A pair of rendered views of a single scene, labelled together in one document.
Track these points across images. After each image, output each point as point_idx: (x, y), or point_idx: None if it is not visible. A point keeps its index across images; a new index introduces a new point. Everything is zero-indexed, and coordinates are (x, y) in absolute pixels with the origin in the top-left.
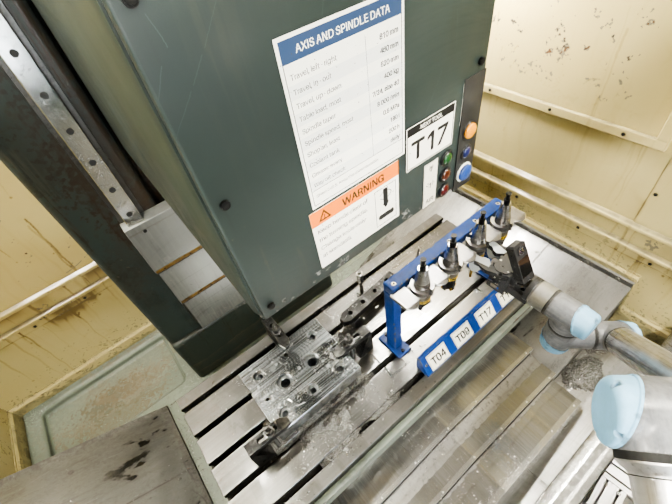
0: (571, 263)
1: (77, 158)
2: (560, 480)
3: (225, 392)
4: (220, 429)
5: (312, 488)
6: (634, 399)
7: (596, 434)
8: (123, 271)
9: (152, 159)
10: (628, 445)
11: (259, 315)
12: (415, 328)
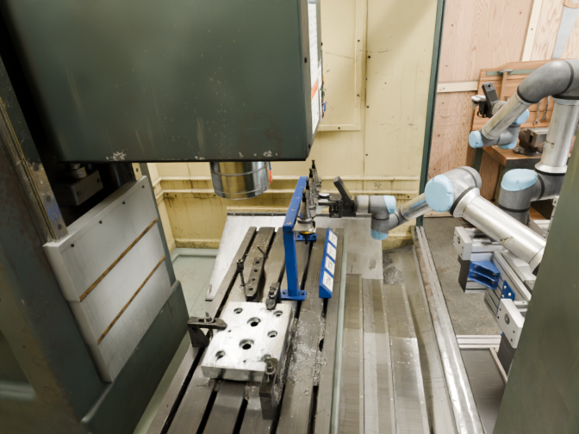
0: (345, 220)
1: (26, 162)
2: (432, 308)
3: (189, 403)
4: (211, 427)
5: (324, 398)
6: (443, 177)
7: (440, 210)
8: (42, 307)
9: (217, 75)
10: (455, 196)
11: (301, 159)
12: (298, 282)
